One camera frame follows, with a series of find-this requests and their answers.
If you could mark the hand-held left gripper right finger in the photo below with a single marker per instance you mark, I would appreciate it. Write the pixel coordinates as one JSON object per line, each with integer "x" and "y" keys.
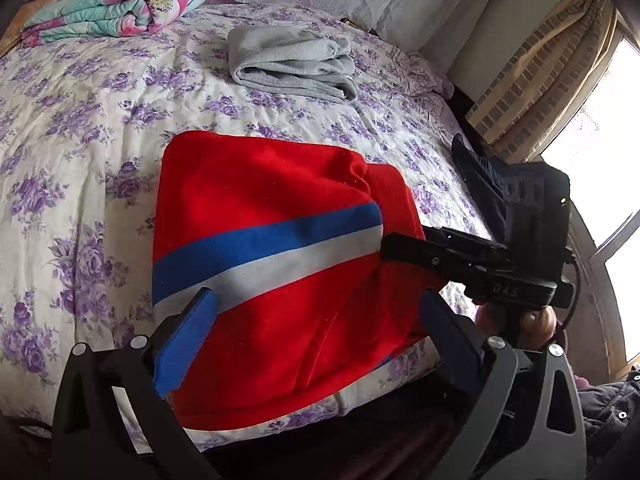
{"x": 450, "y": 332}

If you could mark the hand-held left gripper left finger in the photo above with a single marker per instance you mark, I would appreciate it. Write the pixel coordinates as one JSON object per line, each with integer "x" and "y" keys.
{"x": 185, "y": 345}

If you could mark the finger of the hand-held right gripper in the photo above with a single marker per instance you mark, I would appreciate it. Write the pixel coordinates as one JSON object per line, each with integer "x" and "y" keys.
{"x": 475, "y": 165}
{"x": 440, "y": 255}

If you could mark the red pants with striped sides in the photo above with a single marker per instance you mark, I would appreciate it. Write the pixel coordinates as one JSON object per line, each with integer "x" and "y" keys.
{"x": 275, "y": 320}

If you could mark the person's right hand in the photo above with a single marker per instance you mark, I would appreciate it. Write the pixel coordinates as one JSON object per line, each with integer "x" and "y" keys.
{"x": 537, "y": 327}

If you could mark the window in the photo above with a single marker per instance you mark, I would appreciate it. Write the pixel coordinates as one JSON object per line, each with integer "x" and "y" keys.
{"x": 600, "y": 135}

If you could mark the beige checked curtain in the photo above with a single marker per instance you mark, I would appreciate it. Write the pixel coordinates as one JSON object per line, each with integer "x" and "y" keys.
{"x": 540, "y": 75}

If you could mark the dark padded jacket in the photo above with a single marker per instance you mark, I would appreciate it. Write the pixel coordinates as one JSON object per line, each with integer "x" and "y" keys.
{"x": 610, "y": 405}

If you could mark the folded grey sweatpants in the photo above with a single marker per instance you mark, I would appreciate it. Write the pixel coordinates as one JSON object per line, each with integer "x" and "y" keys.
{"x": 290, "y": 65}

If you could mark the folded floral quilt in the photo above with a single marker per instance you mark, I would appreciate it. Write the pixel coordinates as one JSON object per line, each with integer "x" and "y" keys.
{"x": 115, "y": 10}

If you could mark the brown pillow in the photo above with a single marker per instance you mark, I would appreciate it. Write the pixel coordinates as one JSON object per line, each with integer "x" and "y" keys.
{"x": 15, "y": 35}

